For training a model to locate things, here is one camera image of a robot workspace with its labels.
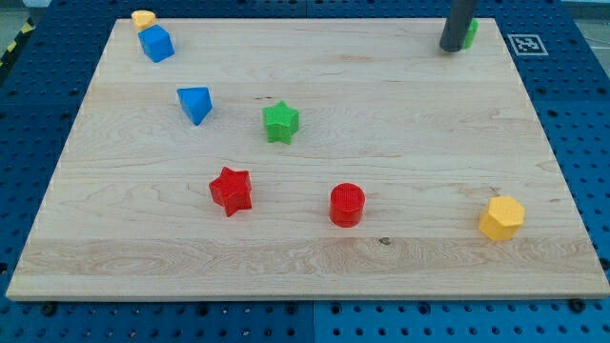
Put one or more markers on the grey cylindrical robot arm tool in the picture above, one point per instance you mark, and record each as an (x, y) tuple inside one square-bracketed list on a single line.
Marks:
[(457, 24)]

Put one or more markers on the green star block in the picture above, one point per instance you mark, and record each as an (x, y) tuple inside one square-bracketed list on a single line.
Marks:
[(281, 122)]

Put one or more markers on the red star block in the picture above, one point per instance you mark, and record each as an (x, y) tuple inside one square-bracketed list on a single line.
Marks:
[(232, 190)]

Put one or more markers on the wooden board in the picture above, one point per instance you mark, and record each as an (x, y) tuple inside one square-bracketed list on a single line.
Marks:
[(429, 136)]

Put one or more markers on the red cylinder block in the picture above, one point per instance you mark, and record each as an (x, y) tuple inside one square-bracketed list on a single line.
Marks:
[(347, 201)]

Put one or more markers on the blue triangle block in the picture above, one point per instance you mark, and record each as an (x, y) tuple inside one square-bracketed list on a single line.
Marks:
[(196, 103)]

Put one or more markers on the blue cube block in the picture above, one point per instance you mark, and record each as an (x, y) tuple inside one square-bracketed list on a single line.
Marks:
[(156, 43)]

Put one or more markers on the yellow hexagon block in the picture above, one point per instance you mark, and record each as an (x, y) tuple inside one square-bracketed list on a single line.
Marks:
[(501, 218)]

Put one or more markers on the yellow heart block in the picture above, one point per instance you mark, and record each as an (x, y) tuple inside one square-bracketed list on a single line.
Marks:
[(143, 19)]

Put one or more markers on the green block behind tool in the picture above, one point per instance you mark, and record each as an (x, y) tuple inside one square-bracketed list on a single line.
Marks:
[(470, 34)]

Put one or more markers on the white fiducial marker tag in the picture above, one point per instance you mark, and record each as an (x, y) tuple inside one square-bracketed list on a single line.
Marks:
[(526, 44)]

